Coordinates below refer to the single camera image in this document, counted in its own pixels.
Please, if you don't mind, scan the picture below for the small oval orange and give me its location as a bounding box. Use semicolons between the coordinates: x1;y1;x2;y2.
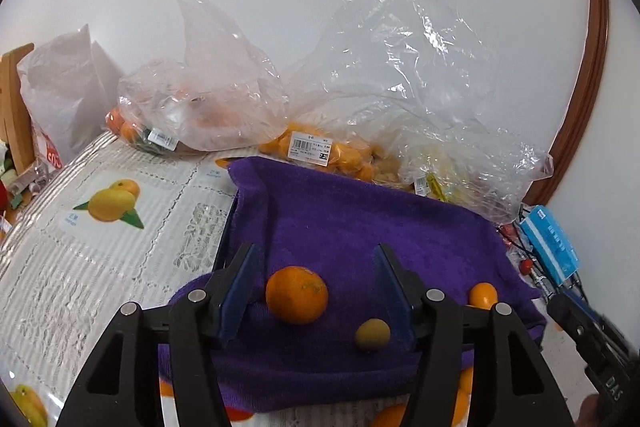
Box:
450;388;470;427

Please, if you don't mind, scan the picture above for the small kumquat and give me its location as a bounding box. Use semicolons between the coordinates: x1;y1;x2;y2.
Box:
468;282;499;310

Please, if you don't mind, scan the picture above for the green-brown kiwi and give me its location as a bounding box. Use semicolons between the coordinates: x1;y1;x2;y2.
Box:
355;317;390;350

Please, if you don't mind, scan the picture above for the large orange mandarin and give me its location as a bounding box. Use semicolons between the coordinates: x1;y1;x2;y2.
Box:
265;265;329;325

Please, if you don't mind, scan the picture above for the small round orange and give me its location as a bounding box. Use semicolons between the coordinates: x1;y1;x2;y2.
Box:
459;366;473;395

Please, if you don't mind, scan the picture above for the person's right hand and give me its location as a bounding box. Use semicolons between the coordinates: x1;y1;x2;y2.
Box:
575;395;602;427

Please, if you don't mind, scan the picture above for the blue white carton box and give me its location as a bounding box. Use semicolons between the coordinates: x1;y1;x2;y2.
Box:
520;205;580;285

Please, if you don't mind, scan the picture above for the fruit print lace tablecloth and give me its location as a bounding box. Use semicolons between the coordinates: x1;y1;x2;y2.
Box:
0;128;601;427

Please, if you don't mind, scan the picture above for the purple towel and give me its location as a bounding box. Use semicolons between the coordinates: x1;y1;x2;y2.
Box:
157;155;548;413

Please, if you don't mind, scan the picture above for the wooden board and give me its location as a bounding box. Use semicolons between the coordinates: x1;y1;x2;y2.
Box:
0;43;35;174

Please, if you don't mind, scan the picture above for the white plastic bag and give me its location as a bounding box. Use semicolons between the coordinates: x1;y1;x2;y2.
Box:
17;25;120;170

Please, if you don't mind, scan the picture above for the clear bag with oranges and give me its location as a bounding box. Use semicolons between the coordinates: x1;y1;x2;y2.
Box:
117;0;288;153

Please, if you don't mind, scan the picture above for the large clear plastic bag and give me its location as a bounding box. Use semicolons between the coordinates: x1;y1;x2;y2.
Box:
257;0;553;225

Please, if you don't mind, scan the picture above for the black wire rack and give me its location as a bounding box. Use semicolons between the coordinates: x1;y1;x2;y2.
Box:
497;204;589;305

